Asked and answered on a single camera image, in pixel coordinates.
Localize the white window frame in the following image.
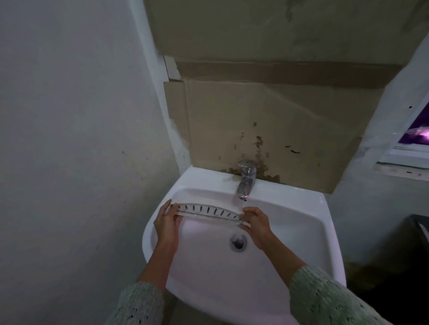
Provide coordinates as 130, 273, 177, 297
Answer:
375, 90, 429, 182

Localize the person's right forearm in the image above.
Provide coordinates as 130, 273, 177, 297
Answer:
256, 233, 394, 325

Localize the chrome faucet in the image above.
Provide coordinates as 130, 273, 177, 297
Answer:
236, 160, 257, 201

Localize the white slotted plastic tray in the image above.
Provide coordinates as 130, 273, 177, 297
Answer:
169, 202, 250, 227

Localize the metal sink drain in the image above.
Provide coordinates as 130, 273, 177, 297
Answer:
229, 233, 248, 252

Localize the person's left hand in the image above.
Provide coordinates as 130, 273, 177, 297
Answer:
154, 200, 184, 246

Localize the person's left forearm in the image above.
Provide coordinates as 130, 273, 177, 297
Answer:
104, 239, 176, 325

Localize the dark bin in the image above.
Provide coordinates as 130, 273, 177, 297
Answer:
400, 214, 429, 268

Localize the brown cardboard sheet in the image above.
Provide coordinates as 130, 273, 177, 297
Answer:
143, 0, 429, 195

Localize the person's right hand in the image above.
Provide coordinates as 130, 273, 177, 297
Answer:
238, 206, 274, 250

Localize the white ceramic sink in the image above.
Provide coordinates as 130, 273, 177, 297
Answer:
142, 166, 347, 325

